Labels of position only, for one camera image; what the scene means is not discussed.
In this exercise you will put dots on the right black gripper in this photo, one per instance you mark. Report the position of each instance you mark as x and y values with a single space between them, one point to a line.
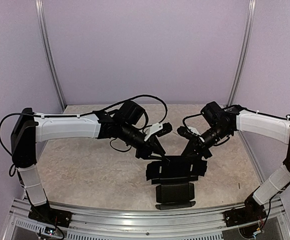
199 147

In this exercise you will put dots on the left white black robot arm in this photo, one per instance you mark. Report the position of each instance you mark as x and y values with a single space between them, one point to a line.
129 124

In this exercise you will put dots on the vertical aluminium post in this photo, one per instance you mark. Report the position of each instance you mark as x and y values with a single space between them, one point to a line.
243 52
48 53

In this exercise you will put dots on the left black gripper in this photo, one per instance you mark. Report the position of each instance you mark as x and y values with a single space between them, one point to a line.
151 147

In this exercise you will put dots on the left vertical aluminium post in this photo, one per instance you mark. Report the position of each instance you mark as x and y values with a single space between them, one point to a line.
48 53

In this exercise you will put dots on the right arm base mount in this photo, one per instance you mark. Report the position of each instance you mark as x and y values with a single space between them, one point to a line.
250 212

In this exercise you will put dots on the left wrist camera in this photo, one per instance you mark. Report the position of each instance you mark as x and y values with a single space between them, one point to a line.
157 129

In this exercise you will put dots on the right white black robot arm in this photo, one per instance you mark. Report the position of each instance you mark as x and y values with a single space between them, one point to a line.
224 122

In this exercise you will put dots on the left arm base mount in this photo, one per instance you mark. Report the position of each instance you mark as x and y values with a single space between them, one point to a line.
46 214

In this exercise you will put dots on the front aluminium frame rail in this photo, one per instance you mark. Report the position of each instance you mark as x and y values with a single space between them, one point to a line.
89 223

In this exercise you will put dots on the small circuit board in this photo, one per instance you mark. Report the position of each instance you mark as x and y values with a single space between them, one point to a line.
48 231

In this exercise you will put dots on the right vertical aluminium post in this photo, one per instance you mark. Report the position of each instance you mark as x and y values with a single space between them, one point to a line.
243 52

